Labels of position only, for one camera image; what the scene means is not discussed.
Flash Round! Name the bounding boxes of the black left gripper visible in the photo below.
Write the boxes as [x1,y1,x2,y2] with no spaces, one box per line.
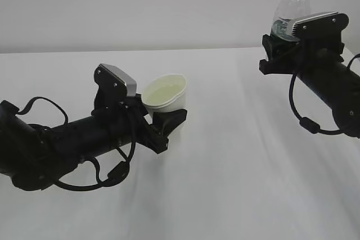
[92,93,187,154]

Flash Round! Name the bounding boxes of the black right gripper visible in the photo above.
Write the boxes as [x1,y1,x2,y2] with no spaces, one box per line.
[259,33,345,77]

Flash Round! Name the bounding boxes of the white paper cup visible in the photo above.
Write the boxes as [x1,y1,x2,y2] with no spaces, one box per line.
[141,74,187,123]

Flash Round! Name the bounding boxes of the clear green-label water bottle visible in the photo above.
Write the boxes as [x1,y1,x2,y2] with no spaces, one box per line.
[271,0,311,42]

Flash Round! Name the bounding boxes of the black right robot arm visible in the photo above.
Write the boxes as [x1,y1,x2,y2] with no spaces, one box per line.
[259,34,359,138]

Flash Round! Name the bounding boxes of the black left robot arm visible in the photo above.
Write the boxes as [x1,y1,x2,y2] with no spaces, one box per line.
[1,94,187,192]

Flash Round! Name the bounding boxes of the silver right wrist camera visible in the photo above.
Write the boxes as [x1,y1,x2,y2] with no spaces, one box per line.
[286,11,349,40]

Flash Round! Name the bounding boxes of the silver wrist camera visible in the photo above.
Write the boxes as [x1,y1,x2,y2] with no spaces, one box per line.
[286,11,349,40]
[94,64,137,110]

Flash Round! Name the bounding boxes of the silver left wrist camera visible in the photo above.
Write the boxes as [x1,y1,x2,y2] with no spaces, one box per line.
[94,64,137,110]

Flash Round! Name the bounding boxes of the black right camera cable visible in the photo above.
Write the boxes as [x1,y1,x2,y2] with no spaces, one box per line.
[288,53,360,134]

